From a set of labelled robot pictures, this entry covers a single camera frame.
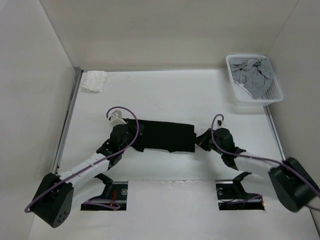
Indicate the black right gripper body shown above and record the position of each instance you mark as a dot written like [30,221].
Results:
[206,142]

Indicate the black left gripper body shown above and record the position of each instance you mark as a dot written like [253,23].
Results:
[130,138]

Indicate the black tank top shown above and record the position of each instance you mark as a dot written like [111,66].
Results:
[160,135]

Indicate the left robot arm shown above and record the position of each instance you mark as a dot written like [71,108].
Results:
[54,197]

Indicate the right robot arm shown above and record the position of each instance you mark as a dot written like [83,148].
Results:
[286,181]

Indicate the white folded tank top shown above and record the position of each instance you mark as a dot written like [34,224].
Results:
[94,81]

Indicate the grey tank top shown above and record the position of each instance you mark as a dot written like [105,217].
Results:
[256,75]

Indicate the white plastic laundry basket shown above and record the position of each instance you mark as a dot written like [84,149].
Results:
[242,97]

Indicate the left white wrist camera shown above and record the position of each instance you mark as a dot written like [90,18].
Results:
[116,118]

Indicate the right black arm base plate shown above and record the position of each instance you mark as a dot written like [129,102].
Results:
[232,197]

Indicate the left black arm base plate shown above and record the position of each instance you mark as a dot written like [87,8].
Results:
[113,198]

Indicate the metal table edge rail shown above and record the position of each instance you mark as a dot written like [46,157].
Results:
[67,120]

